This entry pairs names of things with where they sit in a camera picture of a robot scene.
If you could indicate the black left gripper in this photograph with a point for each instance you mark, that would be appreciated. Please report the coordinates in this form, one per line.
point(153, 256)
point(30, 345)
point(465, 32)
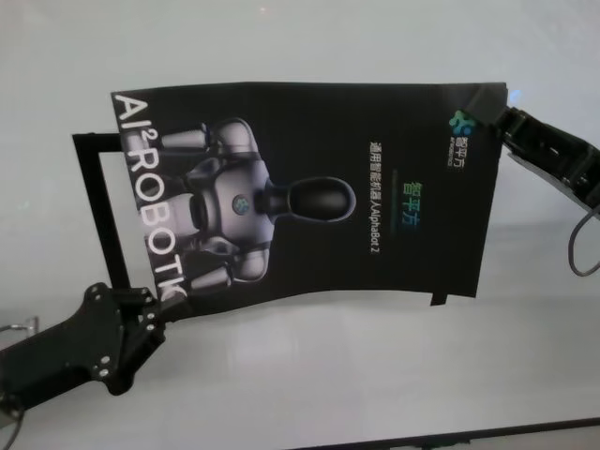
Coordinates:
point(94, 337)

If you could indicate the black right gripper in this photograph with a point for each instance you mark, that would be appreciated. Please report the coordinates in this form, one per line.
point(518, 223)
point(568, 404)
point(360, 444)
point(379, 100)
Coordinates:
point(548, 150)

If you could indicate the black AI robotics poster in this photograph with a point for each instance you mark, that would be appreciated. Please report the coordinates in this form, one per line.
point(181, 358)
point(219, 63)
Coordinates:
point(328, 140)

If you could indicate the black tape frame outline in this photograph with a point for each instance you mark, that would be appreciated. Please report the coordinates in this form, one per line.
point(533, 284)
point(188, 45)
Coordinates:
point(100, 211)

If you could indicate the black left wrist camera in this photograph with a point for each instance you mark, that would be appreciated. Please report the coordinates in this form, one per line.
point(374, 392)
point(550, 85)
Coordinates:
point(7, 408)

